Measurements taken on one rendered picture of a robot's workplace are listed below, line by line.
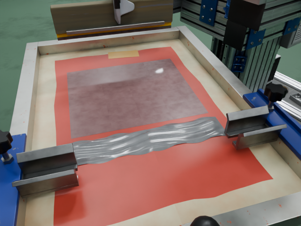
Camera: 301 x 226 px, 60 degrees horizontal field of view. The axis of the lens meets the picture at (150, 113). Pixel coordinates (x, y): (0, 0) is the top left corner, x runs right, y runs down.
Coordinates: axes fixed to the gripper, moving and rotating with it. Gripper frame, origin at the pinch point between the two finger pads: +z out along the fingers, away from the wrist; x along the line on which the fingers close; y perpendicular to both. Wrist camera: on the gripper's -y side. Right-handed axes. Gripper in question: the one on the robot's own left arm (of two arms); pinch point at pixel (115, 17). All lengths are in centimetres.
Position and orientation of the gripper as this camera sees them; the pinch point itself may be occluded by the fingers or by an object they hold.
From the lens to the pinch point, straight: 84.4
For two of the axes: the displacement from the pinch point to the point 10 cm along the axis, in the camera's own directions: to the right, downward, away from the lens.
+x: -2.7, -6.1, 7.4
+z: 0.1, 7.7, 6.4
